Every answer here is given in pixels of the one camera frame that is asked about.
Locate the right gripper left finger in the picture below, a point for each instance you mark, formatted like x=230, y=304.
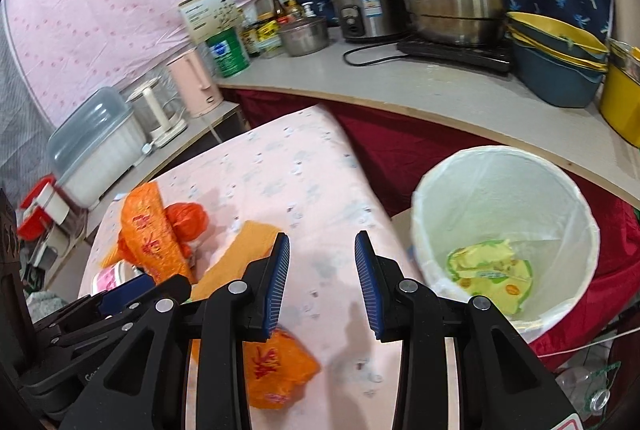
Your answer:
x=142, y=384

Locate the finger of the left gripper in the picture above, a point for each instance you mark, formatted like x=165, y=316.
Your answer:
x=119, y=298

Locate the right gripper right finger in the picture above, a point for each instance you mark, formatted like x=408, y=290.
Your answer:
x=463, y=365

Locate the pink floral paper cup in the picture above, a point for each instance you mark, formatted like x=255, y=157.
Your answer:
x=113, y=276

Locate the orange bag with red characters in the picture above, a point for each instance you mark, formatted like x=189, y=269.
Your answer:
x=146, y=239

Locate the red-orange plastic bag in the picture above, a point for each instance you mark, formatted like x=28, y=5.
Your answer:
x=189, y=221

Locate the yellow-green snack wrapper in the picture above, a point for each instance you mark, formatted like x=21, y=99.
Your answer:
x=493, y=269

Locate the orange corrugated wrapper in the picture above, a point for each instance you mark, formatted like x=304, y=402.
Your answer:
x=254, y=242

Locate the white-lined trash bin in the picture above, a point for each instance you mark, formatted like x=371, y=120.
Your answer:
x=497, y=192

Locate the red plastic basket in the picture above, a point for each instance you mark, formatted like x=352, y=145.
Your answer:
x=41, y=208

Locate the white dish container blue lid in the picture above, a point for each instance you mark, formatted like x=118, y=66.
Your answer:
x=95, y=146

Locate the white glass kettle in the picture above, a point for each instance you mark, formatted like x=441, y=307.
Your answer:
x=160, y=115

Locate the pink electric kettle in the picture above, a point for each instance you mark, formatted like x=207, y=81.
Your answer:
x=196, y=86

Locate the green tin can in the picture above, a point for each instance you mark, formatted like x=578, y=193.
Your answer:
x=227, y=50

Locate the beige printed cardboard box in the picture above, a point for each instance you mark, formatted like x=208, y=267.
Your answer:
x=206, y=18

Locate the yellow label jar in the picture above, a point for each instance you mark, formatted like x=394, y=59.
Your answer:
x=268, y=39

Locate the yellow electric pot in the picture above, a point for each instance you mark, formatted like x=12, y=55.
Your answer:
x=619, y=103

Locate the small steel pot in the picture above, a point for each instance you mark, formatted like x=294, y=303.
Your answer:
x=304, y=36

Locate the dark sauce bottle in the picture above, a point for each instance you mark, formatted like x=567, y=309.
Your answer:
x=279, y=12

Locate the stacked yellow blue basins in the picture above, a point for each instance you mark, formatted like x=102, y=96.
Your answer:
x=560, y=63

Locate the black induction cooktop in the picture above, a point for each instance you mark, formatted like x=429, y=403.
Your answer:
x=493, y=59

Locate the steel rice cooker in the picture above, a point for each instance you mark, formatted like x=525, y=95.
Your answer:
x=365, y=20

